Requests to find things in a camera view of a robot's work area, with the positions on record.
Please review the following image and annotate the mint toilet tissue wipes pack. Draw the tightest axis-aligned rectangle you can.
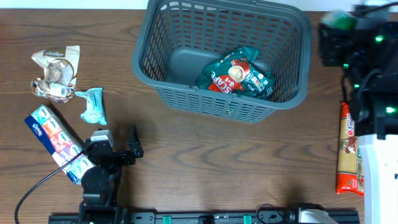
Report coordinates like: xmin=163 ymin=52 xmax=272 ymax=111
xmin=75 ymin=88 xmax=107 ymax=126

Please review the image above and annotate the green red coffee sachet bag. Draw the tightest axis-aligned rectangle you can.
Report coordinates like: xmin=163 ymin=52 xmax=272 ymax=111
xmin=195 ymin=47 xmax=275 ymax=100

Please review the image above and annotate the blue Kleenex tissue multipack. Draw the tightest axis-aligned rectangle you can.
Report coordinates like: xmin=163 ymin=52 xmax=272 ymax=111
xmin=25 ymin=105 xmax=94 ymax=184

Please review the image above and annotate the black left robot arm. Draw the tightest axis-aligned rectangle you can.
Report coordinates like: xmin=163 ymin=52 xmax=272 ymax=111
xmin=77 ymin=125 xmax=144 ymax=224

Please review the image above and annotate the grey plastic slotted basket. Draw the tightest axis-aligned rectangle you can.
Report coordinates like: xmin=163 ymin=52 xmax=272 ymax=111
xmin=131 ymin=0 xmax=312 ymax=123

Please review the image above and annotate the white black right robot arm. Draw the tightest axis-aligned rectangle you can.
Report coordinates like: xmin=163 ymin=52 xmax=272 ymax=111
xmin=318 ymin=11 xmax=397 ymax=223

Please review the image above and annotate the beige mushroom snack pouch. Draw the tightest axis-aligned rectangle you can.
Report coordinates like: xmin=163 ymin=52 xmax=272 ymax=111
xmin=30 ymin=45 xmax=80 ymax=103

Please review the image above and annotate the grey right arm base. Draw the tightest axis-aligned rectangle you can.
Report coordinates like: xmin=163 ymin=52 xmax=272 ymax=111
xmin=284 ymin=203 xmax=338 ymax=224

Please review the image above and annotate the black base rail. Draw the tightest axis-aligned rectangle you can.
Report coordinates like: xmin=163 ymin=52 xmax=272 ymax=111
xmin=48 ymin=210 xmax=361 ymax=224

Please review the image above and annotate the orange spaghetti packet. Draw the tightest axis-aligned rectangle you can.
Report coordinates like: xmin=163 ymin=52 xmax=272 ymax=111
xmin=336 ymin=103 xmax=364 ymax=196

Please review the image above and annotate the green lidded spice jar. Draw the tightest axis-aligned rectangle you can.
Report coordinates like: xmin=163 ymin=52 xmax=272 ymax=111
xmin=321 ymin=10 xmax=356 ymax=30

